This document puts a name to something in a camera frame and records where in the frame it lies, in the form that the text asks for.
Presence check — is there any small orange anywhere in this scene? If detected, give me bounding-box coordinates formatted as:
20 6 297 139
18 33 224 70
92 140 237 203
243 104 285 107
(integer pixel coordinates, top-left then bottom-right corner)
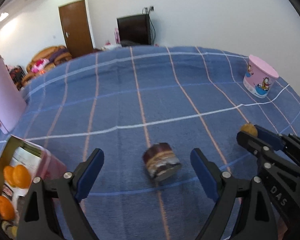
13 165 32 189
3 165 15 187

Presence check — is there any brown leather armchair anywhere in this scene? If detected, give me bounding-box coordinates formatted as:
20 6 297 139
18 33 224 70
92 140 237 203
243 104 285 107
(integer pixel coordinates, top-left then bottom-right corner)
21 46 72 86

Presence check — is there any large orange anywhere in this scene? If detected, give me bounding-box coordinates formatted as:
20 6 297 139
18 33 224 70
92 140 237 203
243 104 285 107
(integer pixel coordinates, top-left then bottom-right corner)
0 196 15 221

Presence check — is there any cut purple sugarcane piece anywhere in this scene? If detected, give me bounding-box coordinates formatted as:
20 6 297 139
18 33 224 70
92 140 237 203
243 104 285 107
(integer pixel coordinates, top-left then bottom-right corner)
142 142 181 182

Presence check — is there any pink electric kettle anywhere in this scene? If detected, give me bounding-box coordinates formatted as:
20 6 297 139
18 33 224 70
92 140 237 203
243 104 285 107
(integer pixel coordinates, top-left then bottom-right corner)
0 56 27 134

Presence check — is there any black television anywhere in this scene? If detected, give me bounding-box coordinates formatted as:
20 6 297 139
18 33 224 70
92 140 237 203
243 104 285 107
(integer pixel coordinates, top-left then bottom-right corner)
117 14 152 47

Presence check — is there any paper leaflet in tin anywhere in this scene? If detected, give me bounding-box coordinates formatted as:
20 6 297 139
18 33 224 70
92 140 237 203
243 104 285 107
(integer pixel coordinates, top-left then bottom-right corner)
2 147 41 208

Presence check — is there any wall power socket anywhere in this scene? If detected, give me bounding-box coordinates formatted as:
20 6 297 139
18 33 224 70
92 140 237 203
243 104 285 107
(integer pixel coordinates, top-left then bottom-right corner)
142 5 154 14

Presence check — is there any small yellow-brown fruit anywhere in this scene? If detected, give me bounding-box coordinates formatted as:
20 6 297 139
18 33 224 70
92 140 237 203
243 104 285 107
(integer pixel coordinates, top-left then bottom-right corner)
240 123 258 137

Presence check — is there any blue plaid tablecloth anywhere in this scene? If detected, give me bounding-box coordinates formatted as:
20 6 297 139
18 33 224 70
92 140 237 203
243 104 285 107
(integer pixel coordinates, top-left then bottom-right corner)
12 46 300 239

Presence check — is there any pink cartoon cup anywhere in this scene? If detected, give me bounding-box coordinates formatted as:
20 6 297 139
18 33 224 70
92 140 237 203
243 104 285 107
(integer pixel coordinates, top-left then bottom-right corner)
243 55 279 98

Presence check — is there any brown wooden door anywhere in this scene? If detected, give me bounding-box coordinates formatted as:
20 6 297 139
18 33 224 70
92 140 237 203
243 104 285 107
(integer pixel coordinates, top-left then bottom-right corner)
58 0 94 58

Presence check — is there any pink tin box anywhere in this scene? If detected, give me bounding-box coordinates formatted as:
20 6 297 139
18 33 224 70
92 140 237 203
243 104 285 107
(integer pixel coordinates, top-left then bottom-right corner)
0 134 68 240

